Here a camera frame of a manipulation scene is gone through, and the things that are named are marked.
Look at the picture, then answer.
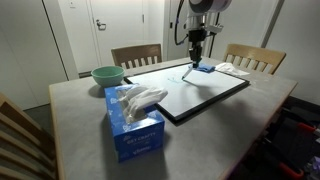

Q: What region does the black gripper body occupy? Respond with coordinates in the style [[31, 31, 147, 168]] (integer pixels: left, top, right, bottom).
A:
[[188, 29, 205, 47]]

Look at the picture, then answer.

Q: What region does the green capped white marker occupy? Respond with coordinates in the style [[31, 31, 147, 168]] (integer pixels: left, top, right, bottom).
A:
[[181, 64, 195, 81]]

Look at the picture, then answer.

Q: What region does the blue cloth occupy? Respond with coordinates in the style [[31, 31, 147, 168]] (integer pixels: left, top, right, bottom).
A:
[[195, 63, 217, 74]]

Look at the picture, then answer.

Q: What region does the crumpled white paper towel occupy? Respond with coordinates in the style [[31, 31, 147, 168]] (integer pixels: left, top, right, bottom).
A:
[[214, 62, 250, 77]]

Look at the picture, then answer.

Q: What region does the black framed whiteboard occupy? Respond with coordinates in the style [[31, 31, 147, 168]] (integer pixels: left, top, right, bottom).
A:
[[123, 61, 251, 123]]

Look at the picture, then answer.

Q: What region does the light wooden chair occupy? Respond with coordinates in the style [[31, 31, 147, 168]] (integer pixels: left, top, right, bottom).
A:
[[0, 92, 58, 180], [222, 43, 287, 76]]

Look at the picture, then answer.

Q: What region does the dark brown wooden chair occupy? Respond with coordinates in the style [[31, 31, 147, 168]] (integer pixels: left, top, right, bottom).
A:
[[110, 43, 163, 70]]

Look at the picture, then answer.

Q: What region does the green bowl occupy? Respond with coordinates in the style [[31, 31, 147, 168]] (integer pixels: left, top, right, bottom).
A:
[[90, 65, 126, 89]]

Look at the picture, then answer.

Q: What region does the blue tissue box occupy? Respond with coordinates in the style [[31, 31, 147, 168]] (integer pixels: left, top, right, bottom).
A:
[[104, 83, 169, 164]]

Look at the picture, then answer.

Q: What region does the black clamp with orange grip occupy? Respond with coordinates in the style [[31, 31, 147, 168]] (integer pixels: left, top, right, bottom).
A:
[[283, 121, 320, 158], [278, 161, 306, 180]]

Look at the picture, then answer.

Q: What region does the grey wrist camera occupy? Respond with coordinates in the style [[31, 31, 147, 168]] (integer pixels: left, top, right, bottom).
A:
[[205, 22, 225, 35]]

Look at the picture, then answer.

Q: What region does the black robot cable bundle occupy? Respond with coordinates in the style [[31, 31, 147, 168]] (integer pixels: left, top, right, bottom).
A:
[[174, 0, 192, 47]]

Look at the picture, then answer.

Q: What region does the silver door lever handle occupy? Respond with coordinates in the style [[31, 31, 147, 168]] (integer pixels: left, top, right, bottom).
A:
[[95, 19, 107, 31]]

